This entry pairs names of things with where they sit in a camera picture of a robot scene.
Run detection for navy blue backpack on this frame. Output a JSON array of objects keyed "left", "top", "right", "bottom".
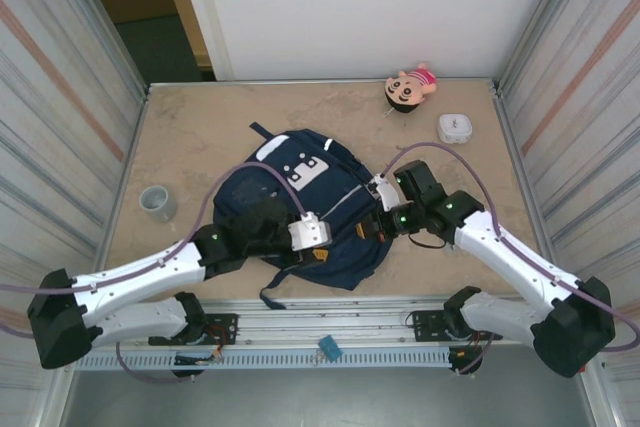
[{"left": 212, "top": 121, "right": 394, "bottom": 311}]

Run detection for white square box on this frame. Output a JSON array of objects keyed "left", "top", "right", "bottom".
[{"left": 437, "top": 114, "right": 474, "bottom": 146}]

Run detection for blue binder clip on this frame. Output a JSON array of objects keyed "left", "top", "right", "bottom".
[{"left": 318, "top": 334, "right": 344, "bottom": 363}]

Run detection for grey plastic cup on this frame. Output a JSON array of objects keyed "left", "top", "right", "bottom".
[{"left": 139, "top": 185, "right": 179, "bottom": 223}]

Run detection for plush doll with pink shirt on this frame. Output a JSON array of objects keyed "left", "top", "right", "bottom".
[{"left": 383, "top": 61, "right": 437, "bottom": 114}]

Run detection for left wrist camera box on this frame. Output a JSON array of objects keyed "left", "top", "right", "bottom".
[{"left": 287, "top": 211, "right": 333, "bottom": 252}]

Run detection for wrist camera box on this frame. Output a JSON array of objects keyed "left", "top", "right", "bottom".
[
  {"left": 287, "top": 211, "right": 333, "bottom": 252},
  {"left": 367, "top": 174, "right": 402, "bottom": 212}
]

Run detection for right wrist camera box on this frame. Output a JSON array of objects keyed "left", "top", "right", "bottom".
[{"left": 367, "top": 174, "right": 402, "bottom": 212}]

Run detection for aluminium rail frame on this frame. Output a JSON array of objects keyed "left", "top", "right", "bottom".
[{"left": 58, "top": 296, "right": 599, "bottom": 352}]

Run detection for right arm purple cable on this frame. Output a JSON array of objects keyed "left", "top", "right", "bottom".
[{"left": 382, "top": 141, "right": 640, "bottom": 377}]

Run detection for slotted grey cable duct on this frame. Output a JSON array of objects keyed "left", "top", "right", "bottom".
[{"left": 74, "top": 350, "right": 451, "bottom": 372}]

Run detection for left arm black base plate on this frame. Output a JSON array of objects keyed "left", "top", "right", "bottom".
[{"left": 149, "top": 313, "right": 239, "bottom": 347}]

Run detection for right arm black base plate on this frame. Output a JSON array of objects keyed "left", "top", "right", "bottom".
[{"left": 412, "top": 309, "right": 503, "bottom": 343}]

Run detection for black wired connector board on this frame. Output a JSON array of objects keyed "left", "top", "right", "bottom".
[
  {"left": 448, "top": 344, "right": 485, "bottom": 377},
  {"left": 172, "top": 350, "right": 225, "bottom": 379}
]

